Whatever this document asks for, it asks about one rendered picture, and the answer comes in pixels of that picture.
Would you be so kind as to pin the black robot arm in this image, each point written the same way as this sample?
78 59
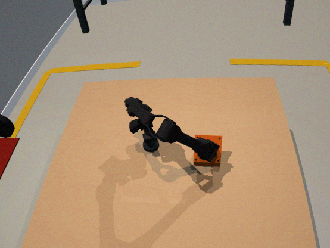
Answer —
168 131

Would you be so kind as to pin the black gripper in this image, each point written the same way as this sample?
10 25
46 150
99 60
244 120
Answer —
147 136

